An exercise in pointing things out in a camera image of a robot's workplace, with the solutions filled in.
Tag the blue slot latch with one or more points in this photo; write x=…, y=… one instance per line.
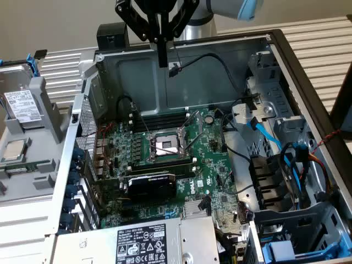
x=78, y=153
x=73, y=177
x=71, y=191
x=68, y=205
x=66, y=219
x=73, y=165

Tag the silver heat sink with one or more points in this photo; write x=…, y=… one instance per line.
x=192, y=210

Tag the CPU socket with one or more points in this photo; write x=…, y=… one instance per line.
x=165, y=140

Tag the open grey PC case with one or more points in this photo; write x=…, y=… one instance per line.
x=137, y=82

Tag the green RAM stick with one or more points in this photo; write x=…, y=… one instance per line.
x=19, y=167

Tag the grey power supply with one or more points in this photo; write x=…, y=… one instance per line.
x=96, y=247

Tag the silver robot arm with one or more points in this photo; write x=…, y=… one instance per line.
x=198, y=30

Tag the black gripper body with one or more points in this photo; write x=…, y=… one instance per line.
x=159, y=6

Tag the black graphics card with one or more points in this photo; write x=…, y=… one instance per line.
x=151, y=188

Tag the grey parts rack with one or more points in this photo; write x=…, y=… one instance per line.
x=41, y=170

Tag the coin battery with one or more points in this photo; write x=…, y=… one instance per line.
x=209, y=119

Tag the thin metal locking lever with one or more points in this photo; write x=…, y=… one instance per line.
x=165, y=150
x=141, y=121

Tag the silver socket cover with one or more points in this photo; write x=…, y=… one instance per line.
x=200, y=121

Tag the black block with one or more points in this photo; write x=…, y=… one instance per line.
x=112, y=35

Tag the CPU with silver lid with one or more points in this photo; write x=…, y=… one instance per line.
x=15, y=150

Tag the dark brown panel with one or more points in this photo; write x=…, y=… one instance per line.
x=343, y=93

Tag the black RAM slot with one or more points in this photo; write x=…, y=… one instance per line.
x=165, y=118
x=162, y=162
x=165, y=125
x=184, y=173

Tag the green motherboard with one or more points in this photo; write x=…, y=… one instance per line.
x=209, y=165

